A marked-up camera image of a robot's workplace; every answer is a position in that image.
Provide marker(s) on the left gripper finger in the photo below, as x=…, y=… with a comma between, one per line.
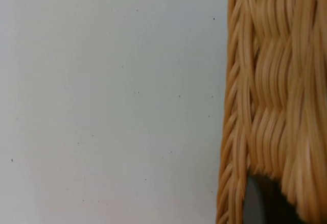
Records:
x=265, y=203

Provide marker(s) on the pale brown wicker basket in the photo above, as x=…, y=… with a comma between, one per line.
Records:
x=278, y=81

